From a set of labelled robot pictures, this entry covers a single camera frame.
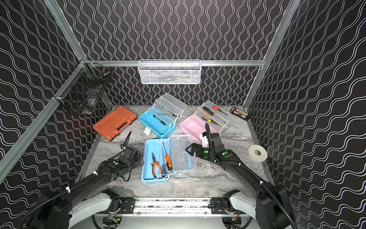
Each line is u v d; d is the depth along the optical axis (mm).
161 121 1075
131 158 675
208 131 638
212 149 637
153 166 876
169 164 796
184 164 929
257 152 943
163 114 1065
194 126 1045
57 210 397
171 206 762
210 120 1004
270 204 398
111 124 1028
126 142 747
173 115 1031
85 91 923
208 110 1004
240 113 1133
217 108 1033
